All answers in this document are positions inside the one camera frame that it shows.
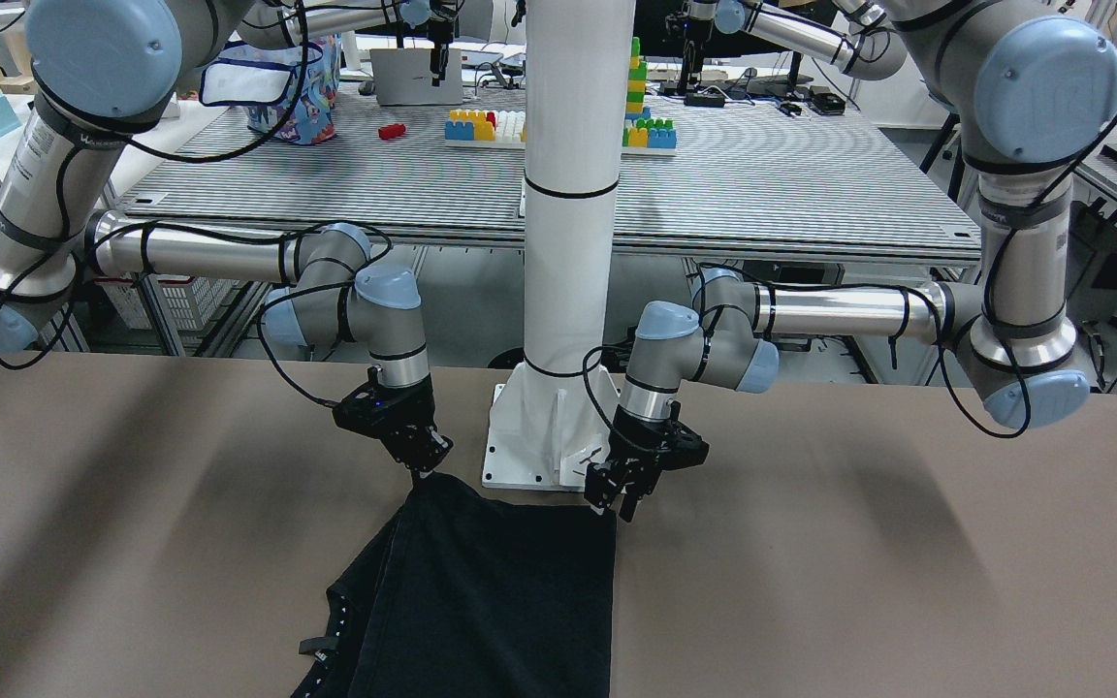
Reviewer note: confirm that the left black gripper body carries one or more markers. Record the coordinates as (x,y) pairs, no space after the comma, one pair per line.
(638,443)

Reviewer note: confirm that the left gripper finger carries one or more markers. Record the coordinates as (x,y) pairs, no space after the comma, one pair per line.
(628,505)
(600,497)

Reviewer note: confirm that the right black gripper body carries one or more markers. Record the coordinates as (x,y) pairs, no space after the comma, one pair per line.
(415,419)

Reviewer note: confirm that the black t-shirt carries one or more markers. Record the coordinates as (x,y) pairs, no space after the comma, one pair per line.
(458,595)

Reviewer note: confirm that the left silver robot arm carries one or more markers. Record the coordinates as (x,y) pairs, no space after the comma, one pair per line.
(1036,92)

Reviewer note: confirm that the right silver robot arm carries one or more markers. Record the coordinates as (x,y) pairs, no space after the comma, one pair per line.
(105,72)

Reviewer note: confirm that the white plastic basket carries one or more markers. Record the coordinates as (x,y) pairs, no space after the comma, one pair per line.
(191,301)

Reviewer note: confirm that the red toy block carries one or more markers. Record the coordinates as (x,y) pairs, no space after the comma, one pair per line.
(391,131)

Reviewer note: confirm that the toy blocks on white tray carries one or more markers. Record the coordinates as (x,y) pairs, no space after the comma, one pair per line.
(479,128)

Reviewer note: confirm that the stacked colourful block tower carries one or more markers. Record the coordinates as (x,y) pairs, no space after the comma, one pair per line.
(643,132)

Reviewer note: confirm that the silver laptop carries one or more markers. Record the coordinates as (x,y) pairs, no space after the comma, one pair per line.
(416,77)

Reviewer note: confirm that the colourful fabric bag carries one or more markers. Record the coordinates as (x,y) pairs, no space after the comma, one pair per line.
(271,87)

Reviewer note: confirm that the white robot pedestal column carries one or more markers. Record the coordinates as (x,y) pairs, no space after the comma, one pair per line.
(549,420)

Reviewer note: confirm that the striped aluminium frame workbench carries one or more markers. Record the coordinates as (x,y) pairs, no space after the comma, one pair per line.
(339,293)

